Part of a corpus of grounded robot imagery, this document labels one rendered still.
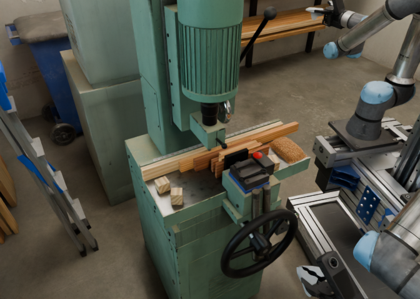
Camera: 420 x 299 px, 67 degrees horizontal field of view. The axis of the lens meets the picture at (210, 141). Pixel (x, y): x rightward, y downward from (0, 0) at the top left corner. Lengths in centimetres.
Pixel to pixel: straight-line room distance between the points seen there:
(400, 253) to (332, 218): 127
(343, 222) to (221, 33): 144
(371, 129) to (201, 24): 98
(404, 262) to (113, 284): 153
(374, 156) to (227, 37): 103
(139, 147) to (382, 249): 102
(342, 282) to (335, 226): 121
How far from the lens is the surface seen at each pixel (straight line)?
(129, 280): 196
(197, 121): 108
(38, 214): 244
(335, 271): 77
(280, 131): 130
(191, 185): 109
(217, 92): 92
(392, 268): 76
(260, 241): 92
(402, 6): 140
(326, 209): 205
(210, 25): 84
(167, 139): 127
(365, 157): 163
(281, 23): 364
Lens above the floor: 167
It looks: 38 degrees down
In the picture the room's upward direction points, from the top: straight up
